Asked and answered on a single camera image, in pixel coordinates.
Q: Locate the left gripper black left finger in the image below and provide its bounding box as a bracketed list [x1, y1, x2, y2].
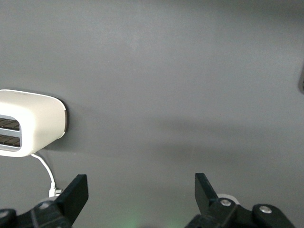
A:
[0, 174, 89, 228]

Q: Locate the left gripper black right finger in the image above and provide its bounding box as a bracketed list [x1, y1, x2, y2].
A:
[185, 172, 295, 228]

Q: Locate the white power cable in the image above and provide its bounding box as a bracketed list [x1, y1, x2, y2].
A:
[30, 153, 63, 198]

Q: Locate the white toaster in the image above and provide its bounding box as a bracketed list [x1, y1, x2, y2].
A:
[0, 89, 69, 158]

